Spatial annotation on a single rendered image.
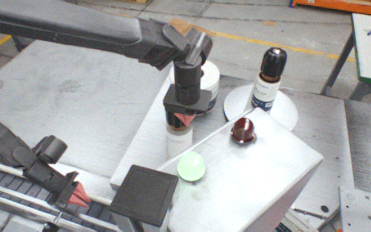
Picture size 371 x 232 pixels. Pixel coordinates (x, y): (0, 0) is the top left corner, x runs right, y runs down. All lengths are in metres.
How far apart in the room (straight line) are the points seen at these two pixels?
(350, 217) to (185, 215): 0.50
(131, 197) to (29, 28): 0.29
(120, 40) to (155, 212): 0.32
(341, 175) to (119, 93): 0.98
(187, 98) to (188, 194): 0.35
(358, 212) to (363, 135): 0.67
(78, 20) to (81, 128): 0.81
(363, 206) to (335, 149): 0.46
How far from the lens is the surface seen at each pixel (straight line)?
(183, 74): 0.53
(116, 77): 1.42
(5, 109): 1.46
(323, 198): 1.01
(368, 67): 1.79
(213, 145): 0.28
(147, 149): 1.02
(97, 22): 0.47
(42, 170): 0.82
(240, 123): 0.28
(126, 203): 0.23
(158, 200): 0.23
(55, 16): 0.44
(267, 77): 1.02
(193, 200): 0.25
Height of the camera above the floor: 1.70
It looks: 48 degrees down
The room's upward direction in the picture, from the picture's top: straight up
